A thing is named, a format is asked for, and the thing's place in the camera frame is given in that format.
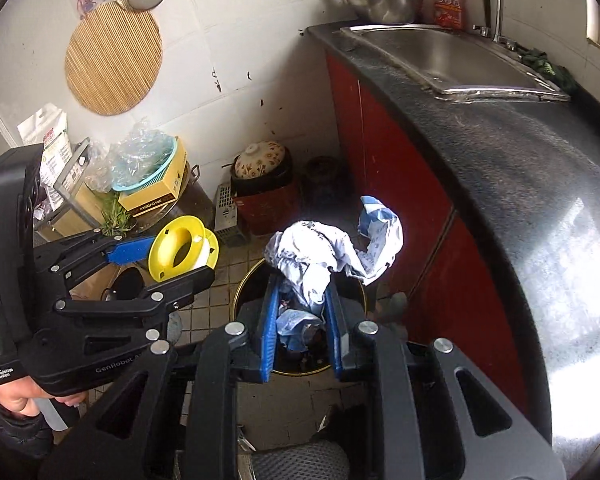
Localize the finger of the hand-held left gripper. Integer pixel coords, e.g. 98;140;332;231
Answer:
55;266;216;341
34;230;156;286

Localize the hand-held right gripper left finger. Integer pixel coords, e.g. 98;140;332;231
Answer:
37;277;281;480

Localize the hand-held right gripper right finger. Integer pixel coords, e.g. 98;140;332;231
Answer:
325;280;567;480

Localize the yellow tape spool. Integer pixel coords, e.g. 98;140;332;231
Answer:
147;215;220;282

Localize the black bin with gold rim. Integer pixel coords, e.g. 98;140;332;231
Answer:
232;257;376;377

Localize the white blue wrapper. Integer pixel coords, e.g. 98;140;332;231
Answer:
264;195;405;353

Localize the person's left forearm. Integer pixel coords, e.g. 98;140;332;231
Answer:
0;385;56;461

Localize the person's left hand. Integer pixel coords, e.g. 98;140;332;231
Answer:
0;375;88;418

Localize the black pan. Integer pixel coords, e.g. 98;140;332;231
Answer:
102;267;151;302

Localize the green plant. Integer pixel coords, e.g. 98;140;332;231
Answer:
100;192;133;236

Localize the yellow cardboard box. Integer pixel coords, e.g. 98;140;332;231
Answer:
117;137;188;218

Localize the teal plastic basket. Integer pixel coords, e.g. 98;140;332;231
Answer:
111;136;178;193

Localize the large metal pot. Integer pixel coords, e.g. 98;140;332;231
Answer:
145;164;216;233

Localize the grey plastic crate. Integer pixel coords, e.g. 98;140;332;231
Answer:
215;182;248;248

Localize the clear plastic bag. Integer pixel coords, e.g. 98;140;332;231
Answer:
87;120;176;191

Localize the red bucket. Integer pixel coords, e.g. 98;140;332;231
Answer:
232;180;303;236

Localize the white paper bag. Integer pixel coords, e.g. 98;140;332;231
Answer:
17;104;73;196

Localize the grey mesh shoe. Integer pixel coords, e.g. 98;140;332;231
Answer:
252;440;351;480

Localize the floral ceramic pot lid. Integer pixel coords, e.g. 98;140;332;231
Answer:
234;141;287;179

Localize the dark clay pot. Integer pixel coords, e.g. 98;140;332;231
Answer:
302;156;351;206

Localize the red cabinet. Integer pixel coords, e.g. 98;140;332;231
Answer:
325;50;531;411

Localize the round bamboo mat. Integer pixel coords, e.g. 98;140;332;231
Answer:
64;1;163;117

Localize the stainless steel sink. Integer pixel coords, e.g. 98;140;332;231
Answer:
340;24;571;103

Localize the steel bowl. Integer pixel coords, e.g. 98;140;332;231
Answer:
342;0;428;25

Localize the green cloth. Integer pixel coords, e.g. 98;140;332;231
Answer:
517;47;578;93

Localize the chrome faucet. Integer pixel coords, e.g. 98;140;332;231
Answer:
452;0;518;51

